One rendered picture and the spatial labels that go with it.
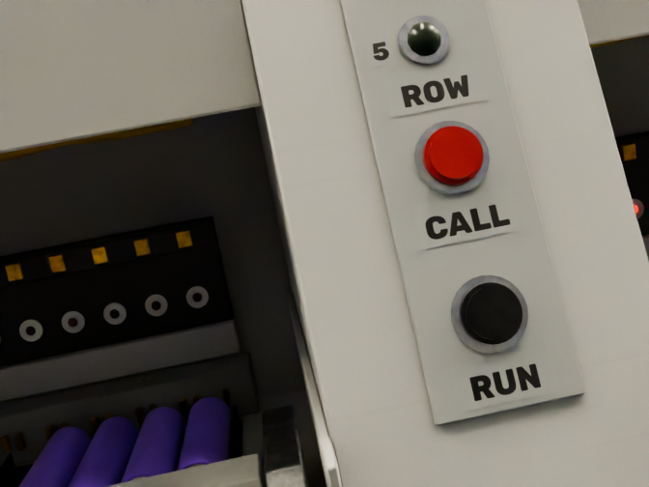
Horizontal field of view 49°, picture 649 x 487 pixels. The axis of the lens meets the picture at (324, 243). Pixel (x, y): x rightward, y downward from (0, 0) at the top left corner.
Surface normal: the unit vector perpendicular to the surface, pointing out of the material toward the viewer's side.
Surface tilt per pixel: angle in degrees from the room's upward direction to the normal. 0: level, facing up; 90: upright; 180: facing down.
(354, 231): 90
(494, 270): 90
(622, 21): 108
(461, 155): 90
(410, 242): 90
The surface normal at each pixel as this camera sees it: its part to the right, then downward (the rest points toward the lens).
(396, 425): 0.04, -0.15
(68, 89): 0.10, 0.15
